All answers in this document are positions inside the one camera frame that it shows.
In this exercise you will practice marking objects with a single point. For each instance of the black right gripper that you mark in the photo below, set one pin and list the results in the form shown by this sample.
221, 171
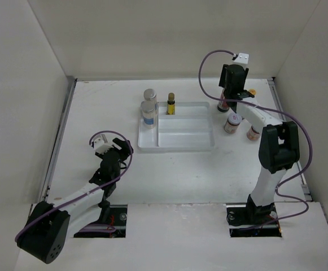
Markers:
223, 81

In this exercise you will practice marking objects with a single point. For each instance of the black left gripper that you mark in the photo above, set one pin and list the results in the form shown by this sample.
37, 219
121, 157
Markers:
123, 145

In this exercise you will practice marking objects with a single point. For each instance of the tall black cap oil bottle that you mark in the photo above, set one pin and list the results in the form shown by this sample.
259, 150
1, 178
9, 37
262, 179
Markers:
222, 105

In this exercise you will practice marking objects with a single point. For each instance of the blue label shaker jar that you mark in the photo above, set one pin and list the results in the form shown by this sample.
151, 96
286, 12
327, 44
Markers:
148, 111
150, 95

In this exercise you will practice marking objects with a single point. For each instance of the small yellow label bottle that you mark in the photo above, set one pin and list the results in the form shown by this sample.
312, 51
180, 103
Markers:
171, 104

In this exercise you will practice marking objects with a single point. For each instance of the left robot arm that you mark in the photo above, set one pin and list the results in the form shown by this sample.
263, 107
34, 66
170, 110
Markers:
51, 224

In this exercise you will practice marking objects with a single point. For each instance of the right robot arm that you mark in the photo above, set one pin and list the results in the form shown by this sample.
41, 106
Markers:
278, 149

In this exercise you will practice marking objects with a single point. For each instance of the green yellow cap sauce bottle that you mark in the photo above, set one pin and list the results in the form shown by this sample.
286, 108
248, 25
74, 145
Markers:
252, 91

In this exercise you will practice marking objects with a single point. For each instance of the red lid sauce jar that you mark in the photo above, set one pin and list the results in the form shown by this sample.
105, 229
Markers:
253, 134
232, 123

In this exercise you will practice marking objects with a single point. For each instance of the white divided organizer tray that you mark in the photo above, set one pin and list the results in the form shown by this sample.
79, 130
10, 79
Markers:
189, 129

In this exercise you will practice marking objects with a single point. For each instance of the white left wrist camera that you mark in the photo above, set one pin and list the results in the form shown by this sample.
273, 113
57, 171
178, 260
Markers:
100, 144

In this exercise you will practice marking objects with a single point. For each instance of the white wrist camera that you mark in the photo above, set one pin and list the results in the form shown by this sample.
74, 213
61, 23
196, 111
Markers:
241, 59
100, 144

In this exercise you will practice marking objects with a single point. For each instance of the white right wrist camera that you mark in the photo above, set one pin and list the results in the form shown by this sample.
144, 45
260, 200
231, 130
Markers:
241, 59

